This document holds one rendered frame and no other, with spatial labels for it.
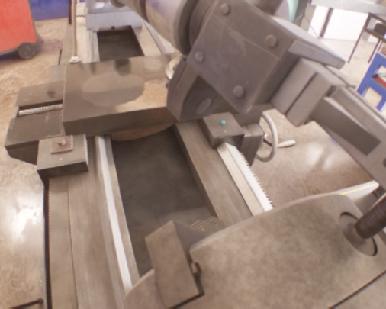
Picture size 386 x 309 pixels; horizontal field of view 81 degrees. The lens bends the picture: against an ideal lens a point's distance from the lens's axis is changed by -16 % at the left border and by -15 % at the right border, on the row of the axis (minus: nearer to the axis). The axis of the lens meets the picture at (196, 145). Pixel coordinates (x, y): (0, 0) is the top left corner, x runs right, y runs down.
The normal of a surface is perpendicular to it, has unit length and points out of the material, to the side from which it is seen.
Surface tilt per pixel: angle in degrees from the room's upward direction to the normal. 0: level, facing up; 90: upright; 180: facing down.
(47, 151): 0
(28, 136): 0
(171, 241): 41
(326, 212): 10
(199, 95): 100
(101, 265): 0
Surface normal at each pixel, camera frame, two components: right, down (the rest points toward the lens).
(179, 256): -0.53, -0.43
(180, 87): -0.65, 0.19
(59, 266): 0.11, -0.71
